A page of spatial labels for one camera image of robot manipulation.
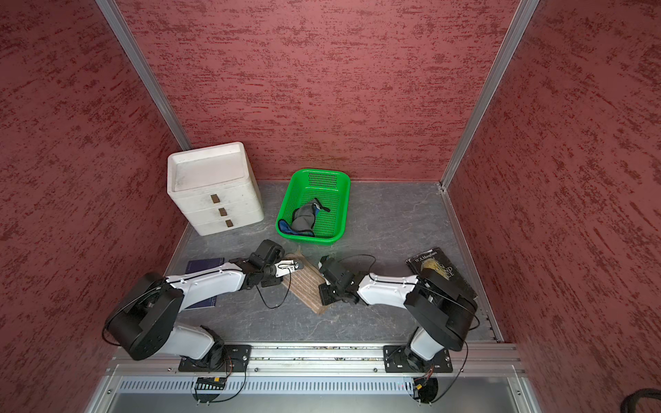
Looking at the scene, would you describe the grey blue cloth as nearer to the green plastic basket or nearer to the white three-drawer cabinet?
the green plastic basket

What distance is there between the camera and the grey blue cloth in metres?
0.96

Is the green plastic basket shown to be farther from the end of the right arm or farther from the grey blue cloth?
the end of the right arm

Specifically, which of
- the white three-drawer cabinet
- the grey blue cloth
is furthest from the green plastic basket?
the white three-drawer cabinet

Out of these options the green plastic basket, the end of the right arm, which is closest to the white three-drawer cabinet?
the green plastic basket

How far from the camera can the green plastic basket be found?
3.32 feet

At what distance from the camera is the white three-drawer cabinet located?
34.8 inches

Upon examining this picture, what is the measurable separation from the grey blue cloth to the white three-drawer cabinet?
0.53 ft

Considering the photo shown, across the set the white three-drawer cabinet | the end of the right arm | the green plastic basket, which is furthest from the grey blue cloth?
the end of the right arm

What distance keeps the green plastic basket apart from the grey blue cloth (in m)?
0.01

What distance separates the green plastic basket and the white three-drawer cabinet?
0.15 metres

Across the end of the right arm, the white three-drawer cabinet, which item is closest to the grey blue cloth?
the white three-drawer cabinet

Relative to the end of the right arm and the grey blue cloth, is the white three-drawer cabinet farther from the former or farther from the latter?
the end of the right arm

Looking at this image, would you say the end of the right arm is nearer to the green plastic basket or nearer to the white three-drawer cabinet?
the green plastic basket
